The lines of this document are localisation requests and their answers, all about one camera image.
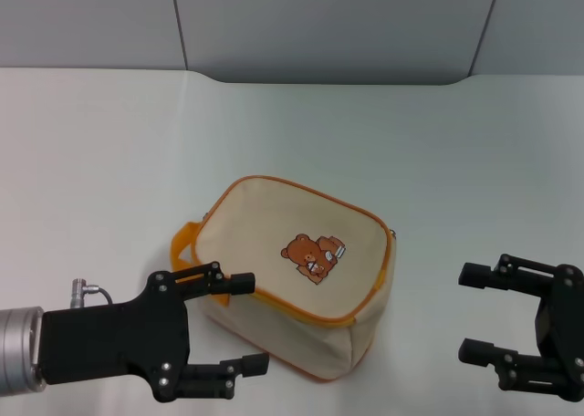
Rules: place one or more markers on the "beige bear-print zipper bag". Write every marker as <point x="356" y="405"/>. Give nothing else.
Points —
<point x="274" y="220"/>

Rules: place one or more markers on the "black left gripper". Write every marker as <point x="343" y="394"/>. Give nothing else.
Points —
<point x="114" y="338"/>

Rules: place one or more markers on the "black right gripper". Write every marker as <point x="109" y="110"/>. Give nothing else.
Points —
<point x="563" y="329"/>

